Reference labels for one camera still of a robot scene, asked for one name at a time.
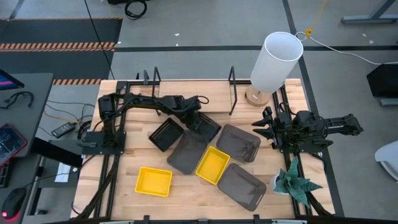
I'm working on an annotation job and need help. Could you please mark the white lamp cord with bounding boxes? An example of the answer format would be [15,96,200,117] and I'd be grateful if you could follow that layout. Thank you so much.
[294,30,398,66]

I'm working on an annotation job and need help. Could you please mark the grey side desk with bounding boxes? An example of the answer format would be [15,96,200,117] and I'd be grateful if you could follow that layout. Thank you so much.
[0,73,54,158]

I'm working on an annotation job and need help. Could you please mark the black computer mouse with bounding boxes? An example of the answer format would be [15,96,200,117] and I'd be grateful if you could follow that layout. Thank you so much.
[1,187,27,220]

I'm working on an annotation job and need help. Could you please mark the green plant in white pot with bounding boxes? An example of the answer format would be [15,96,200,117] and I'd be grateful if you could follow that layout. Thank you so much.
[269,156,323,209]

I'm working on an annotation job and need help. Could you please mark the red edged dark device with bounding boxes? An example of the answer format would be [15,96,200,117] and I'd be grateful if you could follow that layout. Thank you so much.
[0,123,29,166]

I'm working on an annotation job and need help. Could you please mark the black desk corner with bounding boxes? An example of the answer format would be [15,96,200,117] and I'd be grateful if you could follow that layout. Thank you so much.
[366,63,398,107]

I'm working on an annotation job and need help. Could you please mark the computer monitor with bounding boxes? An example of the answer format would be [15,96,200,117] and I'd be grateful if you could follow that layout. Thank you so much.
[0,68,25,91]

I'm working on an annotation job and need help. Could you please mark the black hazard striped floor mat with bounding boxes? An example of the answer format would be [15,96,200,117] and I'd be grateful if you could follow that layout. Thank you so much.
[0,17,123,86]

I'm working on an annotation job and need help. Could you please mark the white paper sheet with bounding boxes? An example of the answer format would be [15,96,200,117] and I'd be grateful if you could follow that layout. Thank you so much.
[53,162,72,183]

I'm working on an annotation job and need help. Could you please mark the yellow hanging cable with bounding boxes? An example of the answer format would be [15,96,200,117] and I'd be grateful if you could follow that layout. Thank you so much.
[305,0,328,38]

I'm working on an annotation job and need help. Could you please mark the black power brick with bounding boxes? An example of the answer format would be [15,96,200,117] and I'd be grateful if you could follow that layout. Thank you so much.
[50,121,76,139]

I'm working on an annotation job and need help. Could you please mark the black metal shelf bracket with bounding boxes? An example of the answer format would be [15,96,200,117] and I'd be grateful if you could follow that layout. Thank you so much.
[150,66,162,116]
[228,65,238,116]

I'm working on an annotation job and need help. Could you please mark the black aluminium table frame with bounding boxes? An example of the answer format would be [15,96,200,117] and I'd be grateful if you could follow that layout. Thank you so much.
[70,79,345,224]

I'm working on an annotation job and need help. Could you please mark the yellow slotted plastic basket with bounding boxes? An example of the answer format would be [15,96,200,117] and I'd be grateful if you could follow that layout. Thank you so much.
[134,166,174,198]
[195,146,231,185]

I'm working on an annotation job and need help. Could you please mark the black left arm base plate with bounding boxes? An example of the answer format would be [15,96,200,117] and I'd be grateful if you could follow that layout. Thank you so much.
[81,130,127,156]

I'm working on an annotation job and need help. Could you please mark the black slotted plastic basket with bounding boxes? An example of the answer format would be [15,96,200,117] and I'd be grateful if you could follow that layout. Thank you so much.
[188,111,223,143]
[148,117,185,153]

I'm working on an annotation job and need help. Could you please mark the coiled black cable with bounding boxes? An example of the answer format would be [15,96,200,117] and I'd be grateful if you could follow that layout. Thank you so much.
[124,0,148,21]

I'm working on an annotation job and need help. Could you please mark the grey desk leg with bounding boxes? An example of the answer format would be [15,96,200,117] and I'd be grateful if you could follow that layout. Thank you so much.
[340,0,398,26]

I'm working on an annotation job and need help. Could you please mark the translucent grey plastic bin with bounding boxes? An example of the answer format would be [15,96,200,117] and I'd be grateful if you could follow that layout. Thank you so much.
[166,129,209,175]
[217,162,267,212]
[215,124,262,164]

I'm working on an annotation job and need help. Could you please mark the white chair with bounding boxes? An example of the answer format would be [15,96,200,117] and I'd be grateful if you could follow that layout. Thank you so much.
[374,139,398,182]

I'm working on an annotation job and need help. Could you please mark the white shade wooden base lamp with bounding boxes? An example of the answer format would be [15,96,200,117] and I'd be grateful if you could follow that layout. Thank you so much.
[244,31,304,108]

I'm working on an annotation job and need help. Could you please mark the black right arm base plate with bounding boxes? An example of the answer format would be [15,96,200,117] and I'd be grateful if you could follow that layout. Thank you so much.
[279,138,334,154]

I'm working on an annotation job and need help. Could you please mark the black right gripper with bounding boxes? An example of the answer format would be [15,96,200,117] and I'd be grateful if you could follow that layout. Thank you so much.
[251,107,298,144]

